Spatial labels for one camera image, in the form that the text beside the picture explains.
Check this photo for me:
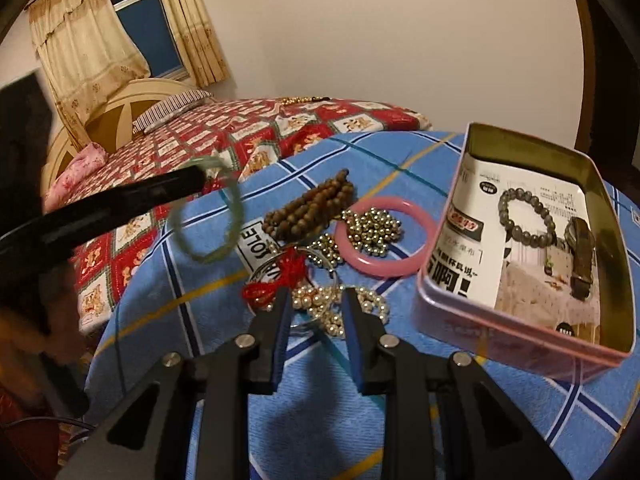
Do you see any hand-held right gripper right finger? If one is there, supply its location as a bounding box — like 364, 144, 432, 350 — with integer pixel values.
341, 286, 576, 480

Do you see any blue plaid cloth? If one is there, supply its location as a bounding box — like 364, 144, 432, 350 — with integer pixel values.
82, 130, 640, 480

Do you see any wide beige floral curtain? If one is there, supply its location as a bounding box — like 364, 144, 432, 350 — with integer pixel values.
27, 0, 151, 148

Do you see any dark and gold bead string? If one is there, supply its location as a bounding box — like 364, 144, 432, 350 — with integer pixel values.
277, 94, 331, 107

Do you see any pink tin box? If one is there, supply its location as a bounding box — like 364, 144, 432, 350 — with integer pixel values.
411, 121, 637, 380

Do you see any gold bead necklace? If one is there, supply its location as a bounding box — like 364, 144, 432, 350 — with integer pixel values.
300, 207, 406, 268

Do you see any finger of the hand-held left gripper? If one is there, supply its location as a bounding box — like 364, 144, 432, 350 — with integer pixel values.
0, 166, 207, 281

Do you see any pink pillow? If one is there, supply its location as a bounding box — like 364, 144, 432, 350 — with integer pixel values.
44, 142, 108, 211

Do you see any wooden door frame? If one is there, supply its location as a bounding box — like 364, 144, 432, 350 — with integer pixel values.
565, 0, 601, 153

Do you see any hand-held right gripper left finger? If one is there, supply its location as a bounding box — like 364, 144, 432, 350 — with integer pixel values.
57, 287, 293, 480

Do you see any striped pillow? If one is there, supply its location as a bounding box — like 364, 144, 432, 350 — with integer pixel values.
131, 89, 216, 135

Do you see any red cloth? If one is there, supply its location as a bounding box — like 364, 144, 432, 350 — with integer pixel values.
0, 387, 66, 480

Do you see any window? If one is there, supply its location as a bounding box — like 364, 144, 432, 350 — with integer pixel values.
102, 0, 188, 81

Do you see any printed paper leaflet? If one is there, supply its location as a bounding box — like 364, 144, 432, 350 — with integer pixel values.
427, 157, 603, 346

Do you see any red string charm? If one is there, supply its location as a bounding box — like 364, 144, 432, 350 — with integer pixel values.
242, 247, 308, 311

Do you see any black cable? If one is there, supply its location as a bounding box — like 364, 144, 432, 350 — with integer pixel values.
0, 414, 96, 433

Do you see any grey bead bracelet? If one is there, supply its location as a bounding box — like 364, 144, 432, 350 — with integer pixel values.
497, 187, 557, 247

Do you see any red printed bedspread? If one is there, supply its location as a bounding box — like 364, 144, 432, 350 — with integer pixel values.
42, 97, 433, 333

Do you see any narrow beige floral curtain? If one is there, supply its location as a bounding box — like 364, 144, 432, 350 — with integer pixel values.
152, 0, 231, 88

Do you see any pink bangle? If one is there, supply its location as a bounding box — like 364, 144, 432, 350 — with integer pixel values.
332, 198, 436, 277

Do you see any thin silver bangle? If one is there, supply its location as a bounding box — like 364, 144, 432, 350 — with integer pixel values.
248, 245, 342, 333

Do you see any green bangle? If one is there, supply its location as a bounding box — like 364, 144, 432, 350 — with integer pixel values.
167, 156, 246, 264

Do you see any cream wooden headboard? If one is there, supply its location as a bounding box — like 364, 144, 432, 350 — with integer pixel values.
40, 77, 193, 186

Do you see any brown strap watch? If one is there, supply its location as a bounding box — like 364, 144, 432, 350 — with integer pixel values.
564, 216, 601, 301

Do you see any brown wooden bead bracelet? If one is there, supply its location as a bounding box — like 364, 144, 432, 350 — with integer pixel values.
262, 169, 357, 240

